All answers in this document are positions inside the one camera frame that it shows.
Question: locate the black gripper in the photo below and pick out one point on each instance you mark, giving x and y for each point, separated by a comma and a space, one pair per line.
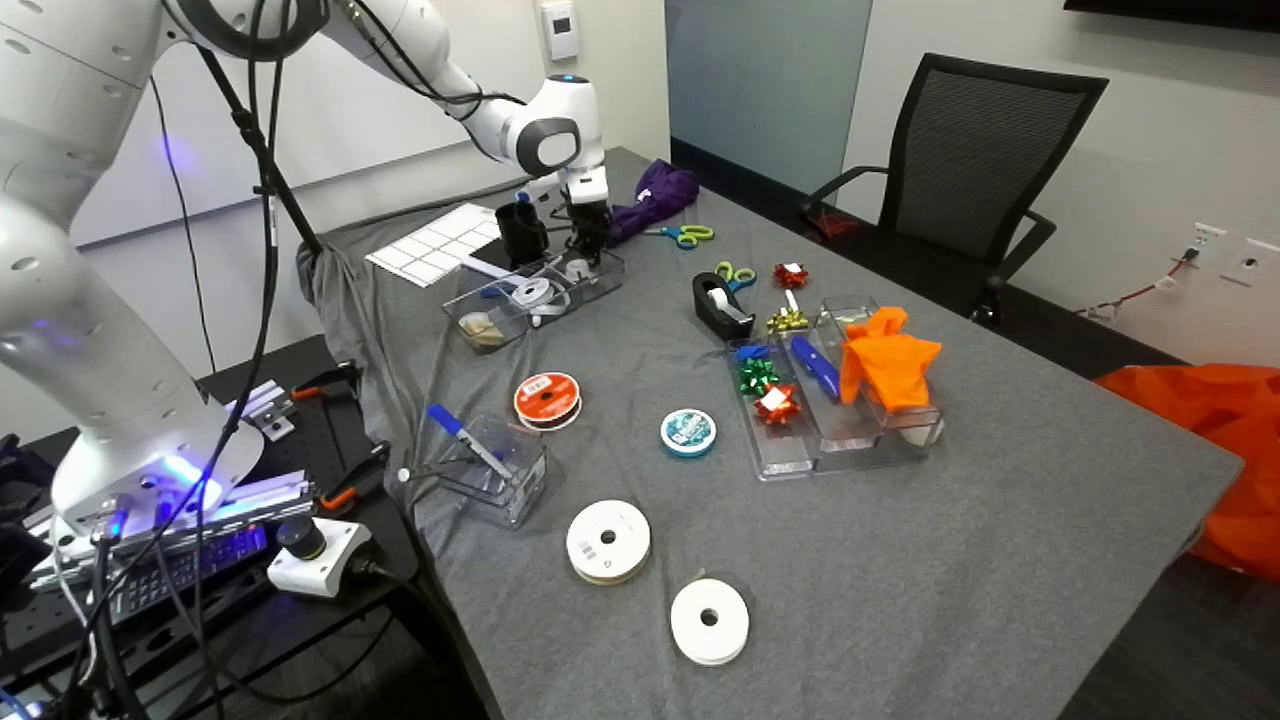
588, 219

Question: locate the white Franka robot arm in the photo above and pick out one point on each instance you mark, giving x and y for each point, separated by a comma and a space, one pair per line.
83, 335

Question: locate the clear three-segment plastic case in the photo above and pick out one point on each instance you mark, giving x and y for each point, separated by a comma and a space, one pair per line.
575, 300

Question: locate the clear case with bows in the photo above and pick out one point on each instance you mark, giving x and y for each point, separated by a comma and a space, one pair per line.
787, 447

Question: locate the black cylinder cup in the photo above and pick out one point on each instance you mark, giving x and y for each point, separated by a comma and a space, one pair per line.
522, 234

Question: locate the white ribbon spool with barcode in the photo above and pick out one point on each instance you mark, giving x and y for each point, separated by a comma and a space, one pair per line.
539, 296

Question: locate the purple ribbon bundle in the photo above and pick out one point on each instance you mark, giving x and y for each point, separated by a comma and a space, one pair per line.
658, 196

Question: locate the blue green scissors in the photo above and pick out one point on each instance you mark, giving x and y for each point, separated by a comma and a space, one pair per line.
685, 238

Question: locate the clear tape roll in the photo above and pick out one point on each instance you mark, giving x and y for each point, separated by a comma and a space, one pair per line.
482, 335

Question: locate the black tape dispenser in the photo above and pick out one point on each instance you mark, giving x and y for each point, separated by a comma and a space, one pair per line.
723, 310

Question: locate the teal yellow scissors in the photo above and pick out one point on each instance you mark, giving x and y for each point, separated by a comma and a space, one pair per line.
734, 276

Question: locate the white label sheets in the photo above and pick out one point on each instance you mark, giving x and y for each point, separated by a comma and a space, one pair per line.
425, 244

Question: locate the blue gift bow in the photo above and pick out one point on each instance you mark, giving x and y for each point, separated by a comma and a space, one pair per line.
754, 352

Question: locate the red gift bow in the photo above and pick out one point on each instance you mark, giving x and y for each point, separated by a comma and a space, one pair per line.
791, 273
779, 406

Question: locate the teal round lid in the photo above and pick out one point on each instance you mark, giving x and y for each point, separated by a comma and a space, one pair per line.
690, 429

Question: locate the gold gift bow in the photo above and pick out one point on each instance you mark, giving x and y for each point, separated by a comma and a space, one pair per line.
791, 323

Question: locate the green gift bow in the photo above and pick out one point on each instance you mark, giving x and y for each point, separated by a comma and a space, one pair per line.
760, 376

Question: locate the blue pen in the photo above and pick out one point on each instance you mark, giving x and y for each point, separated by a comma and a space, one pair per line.
467, 442

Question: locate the small clear plastic box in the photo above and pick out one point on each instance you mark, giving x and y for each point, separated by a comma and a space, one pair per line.
502, 487

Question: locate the plain white ribbon spool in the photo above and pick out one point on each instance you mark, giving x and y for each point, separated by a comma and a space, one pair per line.
690, 625
586, 547

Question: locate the orange tissue cloth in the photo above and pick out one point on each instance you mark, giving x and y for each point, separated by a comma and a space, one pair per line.
888, 361

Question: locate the black mesh office chair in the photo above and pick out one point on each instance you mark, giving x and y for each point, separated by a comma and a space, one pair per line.
983, 145

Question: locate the gray table cloth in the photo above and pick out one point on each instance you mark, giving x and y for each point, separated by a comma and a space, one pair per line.
932, 561

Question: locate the orange bag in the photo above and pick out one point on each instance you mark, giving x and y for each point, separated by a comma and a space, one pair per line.
1212, 442

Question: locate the white wall thermostat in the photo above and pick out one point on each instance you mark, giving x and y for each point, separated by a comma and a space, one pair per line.
562, 31

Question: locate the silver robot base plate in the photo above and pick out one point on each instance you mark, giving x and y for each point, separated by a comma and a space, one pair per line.
186, 512

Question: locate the black wall television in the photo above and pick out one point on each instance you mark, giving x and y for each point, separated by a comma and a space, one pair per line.
1175, 9

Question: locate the white wall outlet plate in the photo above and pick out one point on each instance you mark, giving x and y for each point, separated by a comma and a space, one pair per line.
1252, 260

